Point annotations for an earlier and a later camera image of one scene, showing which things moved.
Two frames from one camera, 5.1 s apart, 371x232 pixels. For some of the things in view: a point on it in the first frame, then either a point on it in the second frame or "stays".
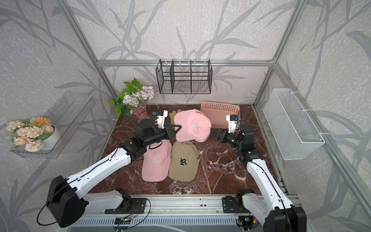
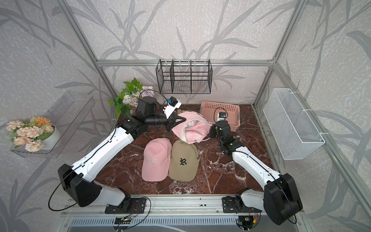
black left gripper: [172, 133] -> [174, 117]
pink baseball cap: [156, 162] stays
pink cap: [195, 126] stays
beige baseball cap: [184, 162] stays
